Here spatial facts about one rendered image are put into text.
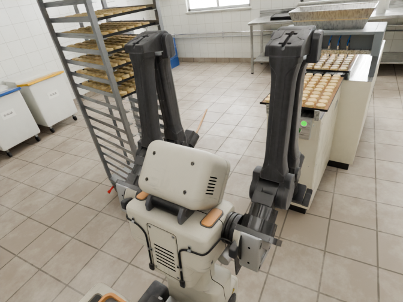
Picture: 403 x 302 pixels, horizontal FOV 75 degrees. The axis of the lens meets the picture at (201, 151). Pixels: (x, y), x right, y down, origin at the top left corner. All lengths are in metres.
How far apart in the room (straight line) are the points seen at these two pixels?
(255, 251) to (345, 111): 1.90
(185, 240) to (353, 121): 2.00
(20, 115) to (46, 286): 2.42
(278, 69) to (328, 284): 1.53
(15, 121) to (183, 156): 3.53
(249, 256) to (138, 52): 0.63
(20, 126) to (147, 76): 3.36
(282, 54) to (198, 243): 0.46
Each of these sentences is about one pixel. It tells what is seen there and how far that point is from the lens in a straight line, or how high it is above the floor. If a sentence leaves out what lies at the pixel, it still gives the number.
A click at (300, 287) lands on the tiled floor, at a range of 1.88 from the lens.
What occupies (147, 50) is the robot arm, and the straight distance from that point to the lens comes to 0.82.
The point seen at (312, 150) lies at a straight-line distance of 1.83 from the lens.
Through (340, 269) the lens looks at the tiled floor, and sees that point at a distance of 2.00.
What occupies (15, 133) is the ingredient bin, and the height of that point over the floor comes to 0.26.
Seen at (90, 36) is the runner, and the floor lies 1.41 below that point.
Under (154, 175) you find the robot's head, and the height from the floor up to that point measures 1.20.
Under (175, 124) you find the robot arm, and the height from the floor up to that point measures 1.18.
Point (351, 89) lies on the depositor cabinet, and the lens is 2.36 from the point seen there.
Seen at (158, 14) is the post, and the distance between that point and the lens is 1.91.
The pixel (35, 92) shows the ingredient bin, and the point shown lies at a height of 0.63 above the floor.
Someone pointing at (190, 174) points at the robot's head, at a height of 1.22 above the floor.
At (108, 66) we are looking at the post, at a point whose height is 1.25.
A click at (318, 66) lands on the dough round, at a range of 2.37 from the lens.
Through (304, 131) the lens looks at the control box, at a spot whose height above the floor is 0.76.
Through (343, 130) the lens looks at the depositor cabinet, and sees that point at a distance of 2.51.
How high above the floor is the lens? 1.61
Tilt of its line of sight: 33 degrees down
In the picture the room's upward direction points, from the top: 8 degrees counter-clockwise
